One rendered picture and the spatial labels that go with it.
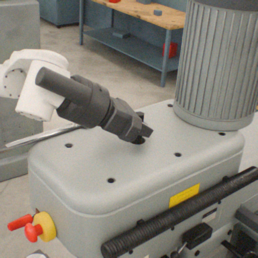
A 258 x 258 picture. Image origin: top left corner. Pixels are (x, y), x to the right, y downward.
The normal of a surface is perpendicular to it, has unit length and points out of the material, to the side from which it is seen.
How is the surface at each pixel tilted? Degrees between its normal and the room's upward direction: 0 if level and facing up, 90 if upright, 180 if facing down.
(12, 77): 76
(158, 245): 90
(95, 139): 0
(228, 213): 90
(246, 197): 90
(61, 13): 90
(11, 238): 0
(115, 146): 0
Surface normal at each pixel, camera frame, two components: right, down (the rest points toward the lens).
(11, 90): 0.79, 0.13
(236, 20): -0.15, 0.47
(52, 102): 0.58, 0.03
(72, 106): -0.33, 0.18
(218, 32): -0.43, 0.42
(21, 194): 0.07, -0.87
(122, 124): 0.38, 0.47
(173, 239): 0.63, 0.42
